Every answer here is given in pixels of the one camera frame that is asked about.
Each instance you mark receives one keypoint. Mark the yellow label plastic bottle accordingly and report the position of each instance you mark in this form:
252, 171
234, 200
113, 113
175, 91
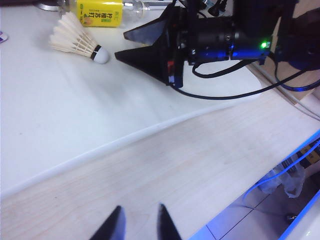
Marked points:
100, 15

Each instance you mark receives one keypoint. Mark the grey round disc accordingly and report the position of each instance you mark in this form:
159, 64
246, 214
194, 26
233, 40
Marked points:
50, 5

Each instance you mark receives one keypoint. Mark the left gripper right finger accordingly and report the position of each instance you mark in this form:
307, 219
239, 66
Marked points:
166, 225

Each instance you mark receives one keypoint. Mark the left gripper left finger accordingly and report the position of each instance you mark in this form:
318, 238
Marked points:
115, 225

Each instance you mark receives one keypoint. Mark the clear plastic bag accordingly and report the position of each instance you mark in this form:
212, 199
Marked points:
292, 182

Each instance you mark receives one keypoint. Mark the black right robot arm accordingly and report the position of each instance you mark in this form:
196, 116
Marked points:
250, 45

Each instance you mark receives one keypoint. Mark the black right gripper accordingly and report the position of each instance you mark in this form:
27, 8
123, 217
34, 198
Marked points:
210, 37

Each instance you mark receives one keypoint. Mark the white feather shuttlecock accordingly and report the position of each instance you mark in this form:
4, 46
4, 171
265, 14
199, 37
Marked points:
75, 40

